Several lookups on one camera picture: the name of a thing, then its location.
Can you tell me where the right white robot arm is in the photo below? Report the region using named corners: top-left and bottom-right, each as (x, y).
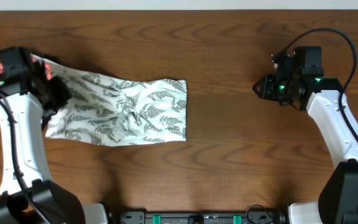
top-left (252, 46), bottom-right (358, 223)

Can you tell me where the white fern print dress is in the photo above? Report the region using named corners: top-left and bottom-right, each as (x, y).
top-left (32, 55), bottom-right (188, 146)

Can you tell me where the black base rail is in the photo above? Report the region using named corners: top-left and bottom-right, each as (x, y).
top-left (111, 205), bottom-right (289, 224)

